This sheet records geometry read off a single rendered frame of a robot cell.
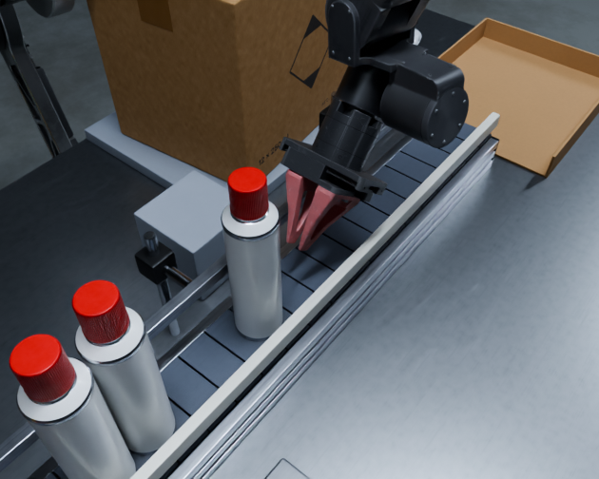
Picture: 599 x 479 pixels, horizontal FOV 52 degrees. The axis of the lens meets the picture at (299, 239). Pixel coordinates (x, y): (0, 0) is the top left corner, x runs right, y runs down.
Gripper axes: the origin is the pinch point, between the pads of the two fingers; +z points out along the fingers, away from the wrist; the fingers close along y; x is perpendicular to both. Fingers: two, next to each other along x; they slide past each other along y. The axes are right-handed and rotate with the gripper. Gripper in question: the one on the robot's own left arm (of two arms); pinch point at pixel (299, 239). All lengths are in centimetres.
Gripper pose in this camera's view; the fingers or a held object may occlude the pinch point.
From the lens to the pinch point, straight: 64.8
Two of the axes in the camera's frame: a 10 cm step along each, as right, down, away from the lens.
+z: -4.1, 8.8, 2.2
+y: 7.8, 4.7, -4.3
